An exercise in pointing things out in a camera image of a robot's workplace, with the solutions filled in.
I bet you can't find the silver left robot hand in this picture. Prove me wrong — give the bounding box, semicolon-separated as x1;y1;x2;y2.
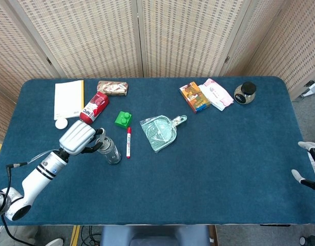
59;120;107;156

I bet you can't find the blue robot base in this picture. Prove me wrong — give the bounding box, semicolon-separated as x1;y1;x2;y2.
99;224;212;246

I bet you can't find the clear glass jar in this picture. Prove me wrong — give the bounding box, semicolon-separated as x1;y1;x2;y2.
96;135;122;166

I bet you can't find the white round disc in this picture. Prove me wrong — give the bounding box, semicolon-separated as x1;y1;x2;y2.
55;118;69;131

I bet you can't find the red juice bottle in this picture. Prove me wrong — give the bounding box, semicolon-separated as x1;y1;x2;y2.
79;91;110;126

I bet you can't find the white notebook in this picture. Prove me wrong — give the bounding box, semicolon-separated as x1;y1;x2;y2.
54;79;85;121

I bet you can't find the green toy building block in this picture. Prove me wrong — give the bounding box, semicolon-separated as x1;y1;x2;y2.
114;111;133;128

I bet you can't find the red white marker pen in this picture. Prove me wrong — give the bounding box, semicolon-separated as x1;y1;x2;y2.
125;127;133;159

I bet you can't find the brown snack package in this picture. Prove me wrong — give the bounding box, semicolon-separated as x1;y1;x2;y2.
97;80;130;97

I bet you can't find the white device on floor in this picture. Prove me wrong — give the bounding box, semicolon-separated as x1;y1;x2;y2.
300;80;315;98

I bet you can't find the mint dustpan in plastic bag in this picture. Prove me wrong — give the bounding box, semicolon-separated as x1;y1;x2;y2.
139;114;188;154

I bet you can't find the glass jar with black lid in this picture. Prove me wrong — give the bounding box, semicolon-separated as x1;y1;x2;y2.
234;81;257;106

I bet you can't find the woven folding screen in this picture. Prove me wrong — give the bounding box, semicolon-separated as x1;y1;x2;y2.
0;0;315;139

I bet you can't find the blue table cloth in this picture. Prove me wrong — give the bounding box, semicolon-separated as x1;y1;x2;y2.
0;76;315;227

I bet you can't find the white pink tissue pack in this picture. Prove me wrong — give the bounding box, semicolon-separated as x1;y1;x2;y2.
198;78;235;111

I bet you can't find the orange cardboard box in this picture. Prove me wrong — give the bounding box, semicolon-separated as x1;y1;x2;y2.
179;81;212;114

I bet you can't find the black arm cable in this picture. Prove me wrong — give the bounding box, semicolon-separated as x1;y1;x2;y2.
0;161;29;246

